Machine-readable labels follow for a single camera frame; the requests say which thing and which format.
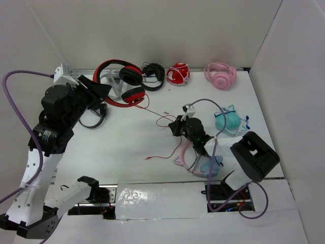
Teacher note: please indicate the red black headphones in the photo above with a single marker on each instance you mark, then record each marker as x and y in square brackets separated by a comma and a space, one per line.
[129, 73]

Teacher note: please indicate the teal cat-ear headphones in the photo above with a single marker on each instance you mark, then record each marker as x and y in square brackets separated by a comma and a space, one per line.
[233, 123]

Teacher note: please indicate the red white folded headphones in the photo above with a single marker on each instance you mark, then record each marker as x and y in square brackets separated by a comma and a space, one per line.
[178, 74]

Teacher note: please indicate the grey white headphones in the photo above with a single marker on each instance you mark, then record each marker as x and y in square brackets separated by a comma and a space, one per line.
[111, 77]

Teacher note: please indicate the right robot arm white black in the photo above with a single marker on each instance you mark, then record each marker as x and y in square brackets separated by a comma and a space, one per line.
[254, 157]

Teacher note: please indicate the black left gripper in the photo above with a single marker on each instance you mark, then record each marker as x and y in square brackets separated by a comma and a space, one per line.
[96, 92]

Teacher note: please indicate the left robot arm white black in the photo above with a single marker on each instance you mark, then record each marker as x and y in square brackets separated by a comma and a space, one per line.
[31, 215]

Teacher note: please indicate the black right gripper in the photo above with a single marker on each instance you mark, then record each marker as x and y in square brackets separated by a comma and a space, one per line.
[176, 125]

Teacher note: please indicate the white glossy cover sheet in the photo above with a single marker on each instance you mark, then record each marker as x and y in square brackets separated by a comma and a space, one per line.
[160, 201]

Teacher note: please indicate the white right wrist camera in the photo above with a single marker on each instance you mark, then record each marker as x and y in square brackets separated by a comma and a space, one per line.
[188, 112]

